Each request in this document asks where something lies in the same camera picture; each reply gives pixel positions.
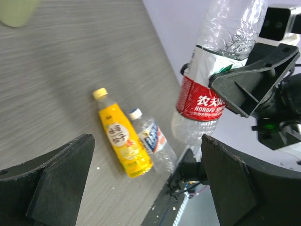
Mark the green lotion bottle beige cap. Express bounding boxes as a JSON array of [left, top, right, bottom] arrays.
[[0, 0, 41, 28]]

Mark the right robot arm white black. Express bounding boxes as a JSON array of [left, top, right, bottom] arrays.
[[177, 43, 301, 159]]

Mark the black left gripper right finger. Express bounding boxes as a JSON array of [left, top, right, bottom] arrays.
[[201, 135, 301, 226]]

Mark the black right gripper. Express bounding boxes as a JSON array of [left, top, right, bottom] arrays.
[[209, 43, 301, 150]]

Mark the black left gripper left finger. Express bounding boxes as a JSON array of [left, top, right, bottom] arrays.
[[0, 134, 95, 226]]

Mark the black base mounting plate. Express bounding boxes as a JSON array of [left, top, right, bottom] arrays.
[[141, 148, 207, 226]]

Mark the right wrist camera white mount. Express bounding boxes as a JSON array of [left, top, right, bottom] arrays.
[[259, 4, 301, 46]]

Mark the clear bottle blue white label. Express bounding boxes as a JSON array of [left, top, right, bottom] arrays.
[[129, 108, 177, 174]]

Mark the yellow juice bottle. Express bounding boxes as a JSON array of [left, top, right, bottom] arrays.
[[93, 88, 153, 178]]

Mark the clear bottle red label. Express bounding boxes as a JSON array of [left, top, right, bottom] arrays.
[[171, 0, 268, 145]]

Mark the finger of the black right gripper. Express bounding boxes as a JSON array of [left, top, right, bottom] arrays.
[[180, 63, 190, 76]]

